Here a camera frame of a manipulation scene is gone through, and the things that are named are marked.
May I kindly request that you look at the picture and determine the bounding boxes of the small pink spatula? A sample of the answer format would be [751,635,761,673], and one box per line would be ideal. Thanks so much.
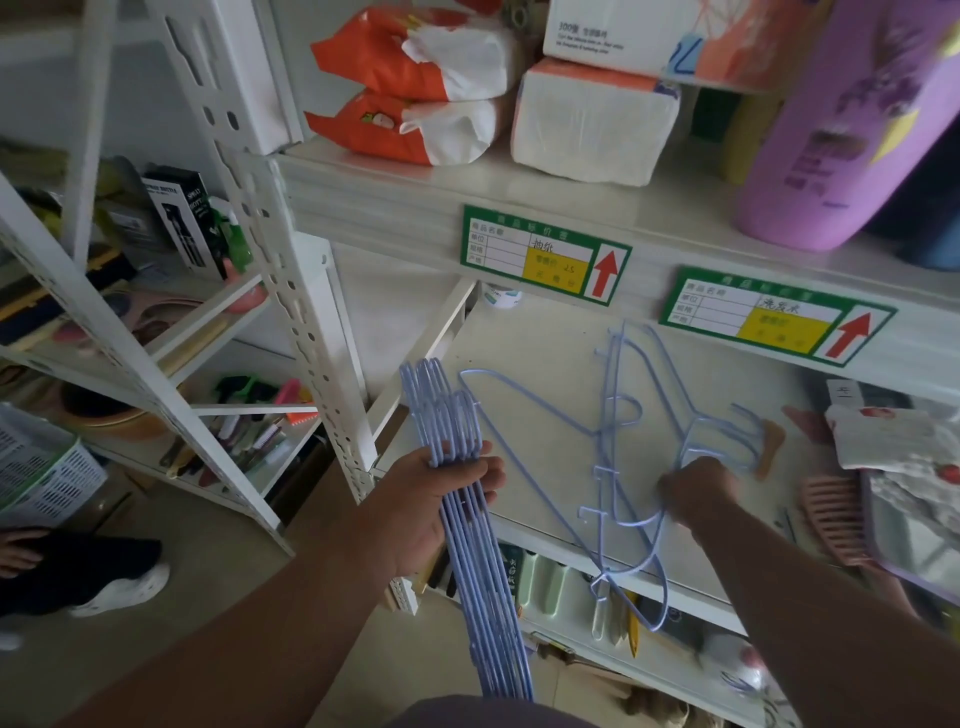
[781,404,834,445]

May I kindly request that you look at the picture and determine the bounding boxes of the white patterned cloth pack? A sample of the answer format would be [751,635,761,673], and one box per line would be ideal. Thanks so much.
[824,404,960,534]

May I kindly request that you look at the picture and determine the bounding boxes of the white metal rack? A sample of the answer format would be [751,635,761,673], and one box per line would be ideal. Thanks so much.
[146,0,960,728]

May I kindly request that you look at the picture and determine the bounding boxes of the small dark pack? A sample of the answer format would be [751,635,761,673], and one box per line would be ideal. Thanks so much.
[497,543,528,599]

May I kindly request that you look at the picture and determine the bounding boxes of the purple shampoo bottle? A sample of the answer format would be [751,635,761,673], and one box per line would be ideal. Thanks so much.
[733,0,960,253]

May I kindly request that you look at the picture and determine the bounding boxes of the yellow black tool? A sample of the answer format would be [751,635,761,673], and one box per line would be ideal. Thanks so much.
[0,247,125,346]

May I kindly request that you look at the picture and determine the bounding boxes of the black box white print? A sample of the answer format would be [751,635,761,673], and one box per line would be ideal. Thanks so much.
[140,166,226,283]

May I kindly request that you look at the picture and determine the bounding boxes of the person's right forearm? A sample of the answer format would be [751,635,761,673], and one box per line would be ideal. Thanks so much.
[686,483,960,728]

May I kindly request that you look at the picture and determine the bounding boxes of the orange plastic basin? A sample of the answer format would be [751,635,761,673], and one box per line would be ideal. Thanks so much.
[59,382,170,442]

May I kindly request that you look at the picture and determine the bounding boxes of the dark navy bottle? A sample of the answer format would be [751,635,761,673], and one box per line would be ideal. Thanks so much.
[862,127,960,241]

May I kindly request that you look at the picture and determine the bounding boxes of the row of kitchen knives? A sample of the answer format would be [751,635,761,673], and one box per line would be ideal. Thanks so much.
[157,408,290,489]

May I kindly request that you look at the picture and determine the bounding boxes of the pink wide-tooth comb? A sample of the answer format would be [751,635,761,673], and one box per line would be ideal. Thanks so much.
[798,473,920,620]

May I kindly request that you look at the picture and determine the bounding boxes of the green handled tool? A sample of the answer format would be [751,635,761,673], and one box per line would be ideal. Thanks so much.
[213,374,279,406]

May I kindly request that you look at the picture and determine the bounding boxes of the white plastic basket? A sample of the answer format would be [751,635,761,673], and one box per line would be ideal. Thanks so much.
[0,403,110,530]

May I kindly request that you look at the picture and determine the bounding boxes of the bunch of blue wire hangers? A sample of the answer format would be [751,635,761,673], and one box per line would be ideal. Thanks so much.
[398,358,535,703]

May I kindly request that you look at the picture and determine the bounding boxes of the white tissue pack orange edge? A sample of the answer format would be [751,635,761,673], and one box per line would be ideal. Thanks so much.
[511,57,682,189]

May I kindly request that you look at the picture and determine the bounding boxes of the green price label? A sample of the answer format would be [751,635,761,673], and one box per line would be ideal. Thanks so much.
[658,266,898,369]
[460,203,633,307]

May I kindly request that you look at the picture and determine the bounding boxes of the pink plastic dish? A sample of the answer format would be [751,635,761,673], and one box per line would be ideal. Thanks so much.
[52,296,208,346]

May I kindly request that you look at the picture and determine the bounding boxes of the yellow bottle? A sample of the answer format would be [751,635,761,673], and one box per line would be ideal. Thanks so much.
[723,0,834,187]

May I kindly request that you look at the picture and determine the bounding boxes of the person's mauve shirt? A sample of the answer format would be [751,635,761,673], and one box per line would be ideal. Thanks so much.
[382,694,601,728]

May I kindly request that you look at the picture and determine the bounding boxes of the white tissue pack orange lines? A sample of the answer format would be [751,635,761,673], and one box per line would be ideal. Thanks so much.
[541,0,808,95]

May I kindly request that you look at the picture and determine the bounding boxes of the green spray bottle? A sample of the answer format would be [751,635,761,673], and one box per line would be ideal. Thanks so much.
[208,196,255,275]

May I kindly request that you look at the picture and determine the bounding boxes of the salmon pink plastic scoop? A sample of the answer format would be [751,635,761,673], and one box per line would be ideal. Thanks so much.
[221,258,269,315]

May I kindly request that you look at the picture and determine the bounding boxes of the small white printed bottle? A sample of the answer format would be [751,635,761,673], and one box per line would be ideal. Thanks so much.
[695,632,774,697]

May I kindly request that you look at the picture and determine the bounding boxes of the grey packet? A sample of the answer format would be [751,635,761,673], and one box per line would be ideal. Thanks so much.
[93,155,178,256]

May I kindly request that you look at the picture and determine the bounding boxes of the tangle of blue wire hangers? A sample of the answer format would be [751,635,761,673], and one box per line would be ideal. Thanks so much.
[577,320,768,633]

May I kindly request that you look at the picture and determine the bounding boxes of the person's right hand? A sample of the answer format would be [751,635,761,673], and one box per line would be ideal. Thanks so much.
[656,455,742,532]

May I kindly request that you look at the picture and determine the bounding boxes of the purple framed mirror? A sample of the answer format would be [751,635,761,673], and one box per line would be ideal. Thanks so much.
[860,468,960,609]

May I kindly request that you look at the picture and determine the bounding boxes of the small tan spatula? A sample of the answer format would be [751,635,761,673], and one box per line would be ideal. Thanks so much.
[753,418,787,481]

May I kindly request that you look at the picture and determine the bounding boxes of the yellow pencil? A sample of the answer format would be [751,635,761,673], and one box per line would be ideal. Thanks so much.
[624,590,644,661]

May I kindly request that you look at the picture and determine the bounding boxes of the person's left hand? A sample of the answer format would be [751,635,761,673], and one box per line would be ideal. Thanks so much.
[350,440,508,592]

